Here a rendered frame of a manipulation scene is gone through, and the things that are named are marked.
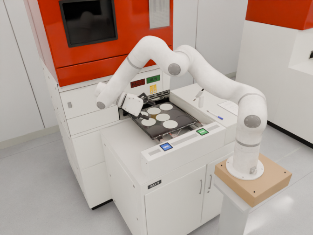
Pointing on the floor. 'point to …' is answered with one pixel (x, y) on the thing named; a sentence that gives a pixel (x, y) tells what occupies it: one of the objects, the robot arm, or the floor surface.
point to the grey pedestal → (231, 210)
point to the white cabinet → (167, 194)
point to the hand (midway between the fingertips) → (150, 111)
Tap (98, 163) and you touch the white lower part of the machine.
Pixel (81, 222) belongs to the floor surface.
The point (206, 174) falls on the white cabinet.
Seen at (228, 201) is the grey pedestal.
